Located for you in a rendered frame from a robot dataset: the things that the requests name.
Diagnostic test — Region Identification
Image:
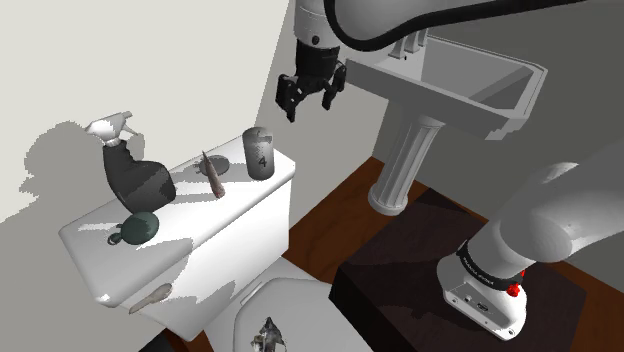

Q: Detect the white pedestal sink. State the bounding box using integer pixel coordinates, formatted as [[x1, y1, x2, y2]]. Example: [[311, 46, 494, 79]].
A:
[[344, 29, 549, 217]]

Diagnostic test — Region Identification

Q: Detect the grey round disc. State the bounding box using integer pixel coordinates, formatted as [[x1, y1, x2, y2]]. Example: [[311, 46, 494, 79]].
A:
[[193, 154, 231, 177]]

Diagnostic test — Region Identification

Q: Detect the grey crumpled thing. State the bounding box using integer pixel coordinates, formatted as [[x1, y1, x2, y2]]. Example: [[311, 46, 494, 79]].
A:
[[250, 316, 287, 352]]

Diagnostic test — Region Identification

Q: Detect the green round flask with ring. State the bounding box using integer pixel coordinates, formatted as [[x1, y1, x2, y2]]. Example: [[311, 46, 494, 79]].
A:
[[107, 210, 161, 246]]

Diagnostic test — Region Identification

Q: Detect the brown pointed cone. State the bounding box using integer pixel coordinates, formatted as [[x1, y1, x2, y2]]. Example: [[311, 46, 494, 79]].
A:
[[201, 149, 227, 200]]

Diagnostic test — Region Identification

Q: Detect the white toilet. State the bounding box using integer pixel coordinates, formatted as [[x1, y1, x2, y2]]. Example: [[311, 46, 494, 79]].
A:
[[58, 136, 377, 352]]

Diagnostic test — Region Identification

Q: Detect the dark spray bottle white head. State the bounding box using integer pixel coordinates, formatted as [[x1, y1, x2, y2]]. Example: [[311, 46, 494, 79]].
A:
[[85, 110, 177, 215]]

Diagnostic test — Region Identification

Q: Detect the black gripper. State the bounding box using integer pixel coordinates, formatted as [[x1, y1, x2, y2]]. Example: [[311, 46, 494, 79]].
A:
[[275, 39, 348, 124]]

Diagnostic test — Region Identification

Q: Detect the dark robot stand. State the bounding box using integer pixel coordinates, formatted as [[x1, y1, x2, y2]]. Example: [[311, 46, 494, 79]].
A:
[[329, 187, 589, 352]]

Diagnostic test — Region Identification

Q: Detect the grey cylinder can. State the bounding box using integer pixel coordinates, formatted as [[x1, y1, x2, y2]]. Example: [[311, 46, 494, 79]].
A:
[[242, 126, 276, 182]]

